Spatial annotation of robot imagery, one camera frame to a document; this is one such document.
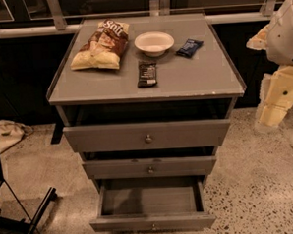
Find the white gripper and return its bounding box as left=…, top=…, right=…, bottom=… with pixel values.
left=254, top=65, right=293, bottom=133

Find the grey bottom drawer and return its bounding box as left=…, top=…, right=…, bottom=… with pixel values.
left=90, top=176, right=216, bottom=232

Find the grey drawer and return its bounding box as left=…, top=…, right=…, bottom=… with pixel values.
left=90, top=176, right=216, bottom=232
left=82, top=156, right=216, bottom=180
left=64, top=120, right=230, bottom=152

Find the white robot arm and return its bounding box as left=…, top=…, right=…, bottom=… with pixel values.
left=246, top=0, right=293, bottom=131

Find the grey drawer cabinet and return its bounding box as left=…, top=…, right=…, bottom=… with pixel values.
left=42, top=11, right=253, bottom=194

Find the grey middle drawer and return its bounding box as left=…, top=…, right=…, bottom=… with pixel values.
left=82, top=156, right=216, bottom=180

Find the grey top drawer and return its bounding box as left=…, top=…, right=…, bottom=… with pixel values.
left=64, top=120, right=230, bottom=152

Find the blue snack packet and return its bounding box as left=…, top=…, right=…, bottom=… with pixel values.
left=176, top=39, right=204, bottom=59

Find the dark chocolate bar wrapper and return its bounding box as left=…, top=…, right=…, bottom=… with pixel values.
left=137, top=61, right=157, bottom=88

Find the white bowl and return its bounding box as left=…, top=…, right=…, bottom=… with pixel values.
left=135, top=31, right=174, bottom=57

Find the yellow brown chip bag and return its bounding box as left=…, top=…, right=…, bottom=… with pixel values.
left=71, top=19, right=129, bottom=71

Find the metal window railing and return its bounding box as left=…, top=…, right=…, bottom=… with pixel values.
left=0, top=0, right=284, bottom=38

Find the beige cloth bag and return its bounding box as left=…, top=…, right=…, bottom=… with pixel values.
left=0, top=120, right=33, bottom=153

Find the black metal stand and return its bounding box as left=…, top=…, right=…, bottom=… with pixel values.
left=0, top=160, right=57, bottom=234

